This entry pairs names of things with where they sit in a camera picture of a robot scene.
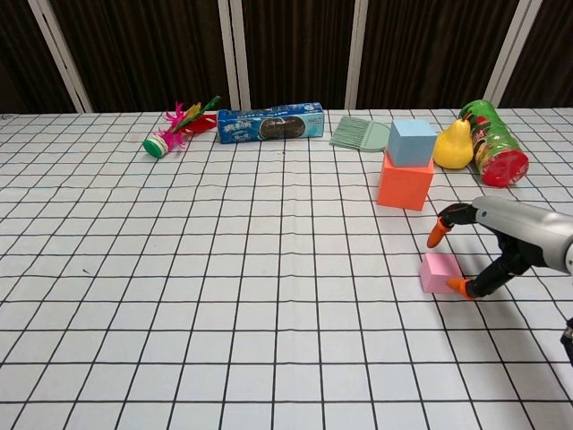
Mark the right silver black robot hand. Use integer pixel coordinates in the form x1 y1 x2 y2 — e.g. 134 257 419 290
427 195 573 301

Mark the small pink foam cube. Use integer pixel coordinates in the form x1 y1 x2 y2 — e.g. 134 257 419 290
419 253 463 295

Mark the medium blue foam cube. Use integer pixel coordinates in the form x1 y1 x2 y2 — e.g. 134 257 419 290
387 119 438 168

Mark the green chips can red lid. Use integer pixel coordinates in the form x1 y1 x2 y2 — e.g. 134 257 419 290
460 99 531 189

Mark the yellow toy pear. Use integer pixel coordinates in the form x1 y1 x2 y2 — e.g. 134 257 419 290
431 118 475 170

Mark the large orange foam cube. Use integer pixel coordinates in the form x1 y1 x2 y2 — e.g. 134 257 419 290
376 150 436 211

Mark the mint green dustpan brush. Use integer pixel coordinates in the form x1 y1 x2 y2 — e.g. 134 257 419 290
329 116 389 155

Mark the blue cookie package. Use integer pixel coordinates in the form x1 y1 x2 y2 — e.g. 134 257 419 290
217 101 326 145

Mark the white checkered tablecloth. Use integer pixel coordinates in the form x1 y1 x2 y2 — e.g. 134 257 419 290
0 107 573 430

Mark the pink feather shuttlecock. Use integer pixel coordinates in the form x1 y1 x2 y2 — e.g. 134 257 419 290
142 94 223 159

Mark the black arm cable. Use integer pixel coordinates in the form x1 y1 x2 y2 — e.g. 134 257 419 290
561 315 573 365

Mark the black folding screen white frame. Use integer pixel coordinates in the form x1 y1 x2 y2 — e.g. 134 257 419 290
0 0 573 114

